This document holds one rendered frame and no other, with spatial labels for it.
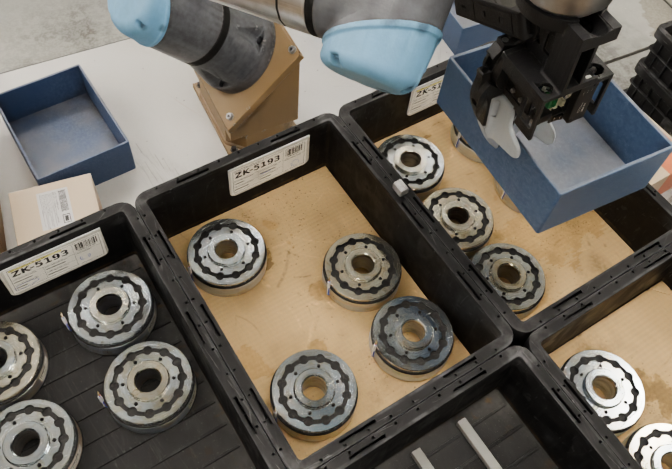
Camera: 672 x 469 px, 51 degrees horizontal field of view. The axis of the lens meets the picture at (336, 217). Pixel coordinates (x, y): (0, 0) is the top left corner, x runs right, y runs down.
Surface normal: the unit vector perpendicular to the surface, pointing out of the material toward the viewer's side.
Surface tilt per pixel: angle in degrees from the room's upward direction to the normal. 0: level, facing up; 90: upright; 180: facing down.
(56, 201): 0
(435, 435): 0
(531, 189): 89
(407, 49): 56
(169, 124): 0
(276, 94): 90
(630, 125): 89
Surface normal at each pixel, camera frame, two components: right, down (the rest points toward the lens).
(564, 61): -0.90, 0.36
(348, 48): -0.44, -0.04
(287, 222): 0.07, -0.55
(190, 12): 0.73, 0.34
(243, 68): 0.29, 0.65
